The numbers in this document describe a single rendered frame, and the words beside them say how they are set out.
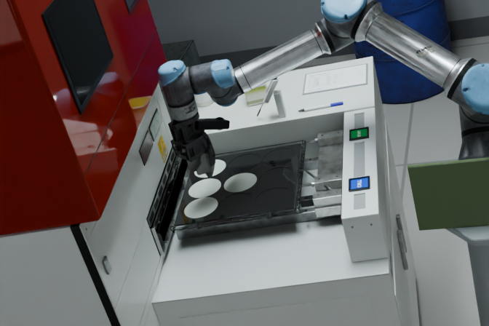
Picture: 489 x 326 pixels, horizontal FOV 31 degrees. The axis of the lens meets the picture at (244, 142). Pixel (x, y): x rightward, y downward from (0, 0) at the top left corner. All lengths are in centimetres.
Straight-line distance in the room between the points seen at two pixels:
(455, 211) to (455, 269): 122
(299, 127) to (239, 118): 20
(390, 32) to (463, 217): 51
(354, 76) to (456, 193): 73
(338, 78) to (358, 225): 77
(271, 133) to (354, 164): 40
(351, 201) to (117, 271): 61
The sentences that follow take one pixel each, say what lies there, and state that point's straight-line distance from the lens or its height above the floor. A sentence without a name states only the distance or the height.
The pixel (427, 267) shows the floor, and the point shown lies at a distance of 354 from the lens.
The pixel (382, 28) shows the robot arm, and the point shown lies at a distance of 227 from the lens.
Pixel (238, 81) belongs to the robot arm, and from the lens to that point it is 242.
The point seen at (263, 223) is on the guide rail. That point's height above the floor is 84.
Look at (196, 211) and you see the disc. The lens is 250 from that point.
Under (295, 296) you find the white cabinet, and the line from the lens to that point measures 229.
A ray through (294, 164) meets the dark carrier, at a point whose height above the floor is 90.
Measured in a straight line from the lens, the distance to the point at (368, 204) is 223.
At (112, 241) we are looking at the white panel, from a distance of 216.
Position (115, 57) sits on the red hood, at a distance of 223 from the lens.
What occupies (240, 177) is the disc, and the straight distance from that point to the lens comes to 259.
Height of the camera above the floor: 221
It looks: 28 degrees down
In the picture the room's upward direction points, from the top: 16 degrees counter-clockwise
